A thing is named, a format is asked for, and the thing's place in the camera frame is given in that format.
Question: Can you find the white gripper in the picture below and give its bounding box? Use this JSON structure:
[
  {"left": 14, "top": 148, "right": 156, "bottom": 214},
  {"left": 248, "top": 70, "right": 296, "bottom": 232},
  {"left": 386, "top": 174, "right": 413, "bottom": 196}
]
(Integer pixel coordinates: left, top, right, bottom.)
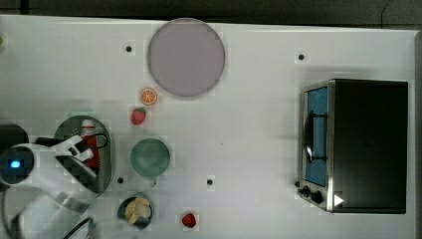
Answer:
[{"left": 54, "top": 135, "right": 94, "bottom": 162}]

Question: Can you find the red strawberry near front edge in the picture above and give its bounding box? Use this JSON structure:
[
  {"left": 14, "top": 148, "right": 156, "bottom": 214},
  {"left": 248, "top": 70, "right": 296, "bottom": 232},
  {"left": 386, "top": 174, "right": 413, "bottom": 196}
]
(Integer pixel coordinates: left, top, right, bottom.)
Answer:
[{"left": 182, "top": 213, "right": 196, "bottom": 228}]

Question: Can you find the red strawberry with green leaf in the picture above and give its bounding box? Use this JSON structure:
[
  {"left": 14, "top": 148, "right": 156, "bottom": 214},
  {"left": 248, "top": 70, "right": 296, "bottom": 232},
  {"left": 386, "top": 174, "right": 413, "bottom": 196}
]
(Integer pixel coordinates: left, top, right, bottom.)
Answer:
[{"left": 130, "top": 108, "right": 146, "bottom": 125}]

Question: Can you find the blue bowl with chips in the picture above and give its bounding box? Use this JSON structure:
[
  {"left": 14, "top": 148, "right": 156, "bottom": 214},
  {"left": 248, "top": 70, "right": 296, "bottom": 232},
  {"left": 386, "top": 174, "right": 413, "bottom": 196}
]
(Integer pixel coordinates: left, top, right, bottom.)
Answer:
[{"left": 117, "top": 193, "right": 154, "bottom": 230}]

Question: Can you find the red ketchup bottle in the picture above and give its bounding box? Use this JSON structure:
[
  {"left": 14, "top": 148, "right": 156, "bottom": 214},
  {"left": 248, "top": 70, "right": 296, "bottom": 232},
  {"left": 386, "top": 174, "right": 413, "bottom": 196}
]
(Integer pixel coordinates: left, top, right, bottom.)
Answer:
[{"left": 81, "top": 119, "right": 100, "bottom": 171}]

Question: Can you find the orange slice toy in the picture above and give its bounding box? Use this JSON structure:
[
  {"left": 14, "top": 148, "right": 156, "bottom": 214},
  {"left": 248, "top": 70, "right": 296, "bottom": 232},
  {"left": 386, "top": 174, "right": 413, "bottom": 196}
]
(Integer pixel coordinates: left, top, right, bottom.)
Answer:
[{"left": 139, "top": 88, "right": 158, "bottom": 106}]

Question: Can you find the green oval strainer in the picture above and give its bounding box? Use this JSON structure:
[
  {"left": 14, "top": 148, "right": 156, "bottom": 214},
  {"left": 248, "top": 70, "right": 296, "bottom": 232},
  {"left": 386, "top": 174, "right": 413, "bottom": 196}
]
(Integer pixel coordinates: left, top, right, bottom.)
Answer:
[{"left": 54, "top": 116, "right": 112, "bottom": 196}]

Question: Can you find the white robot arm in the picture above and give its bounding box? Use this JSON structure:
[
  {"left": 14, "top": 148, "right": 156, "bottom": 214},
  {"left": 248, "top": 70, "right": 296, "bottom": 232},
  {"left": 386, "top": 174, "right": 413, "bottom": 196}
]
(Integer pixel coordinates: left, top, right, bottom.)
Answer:
[{"left": 1, "top": 135, "right": 100, "bottom": 239}]

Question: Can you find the grey round plate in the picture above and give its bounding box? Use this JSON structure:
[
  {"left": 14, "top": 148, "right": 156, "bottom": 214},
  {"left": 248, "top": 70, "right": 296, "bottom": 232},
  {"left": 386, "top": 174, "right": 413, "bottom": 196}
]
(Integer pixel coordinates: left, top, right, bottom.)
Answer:
[{"left": 147, "top": 18, "right": 226, "bottom": 97}]

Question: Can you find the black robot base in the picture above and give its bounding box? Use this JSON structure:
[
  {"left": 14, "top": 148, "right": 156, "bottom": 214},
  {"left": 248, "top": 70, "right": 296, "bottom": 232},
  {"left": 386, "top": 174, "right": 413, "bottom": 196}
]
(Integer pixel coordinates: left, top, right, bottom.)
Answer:
[{"left": 0, "top": 124, "right": 29, "bottom": 151}]

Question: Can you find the green mug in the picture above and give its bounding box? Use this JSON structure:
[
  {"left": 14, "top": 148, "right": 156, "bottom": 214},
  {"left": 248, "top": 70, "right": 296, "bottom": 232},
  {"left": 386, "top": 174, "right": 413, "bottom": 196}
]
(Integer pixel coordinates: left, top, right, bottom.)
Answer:
[{"left": 130, "top": 138, "right": 171, "bottom": 187}]

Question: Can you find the silver black toaster oven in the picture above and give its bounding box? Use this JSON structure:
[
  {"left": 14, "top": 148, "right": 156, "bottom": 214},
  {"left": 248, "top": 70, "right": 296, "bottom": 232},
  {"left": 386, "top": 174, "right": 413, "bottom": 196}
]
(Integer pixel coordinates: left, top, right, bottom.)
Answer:
[{"left": 295, "top": 79, "right": 409, "bottom": 214}]

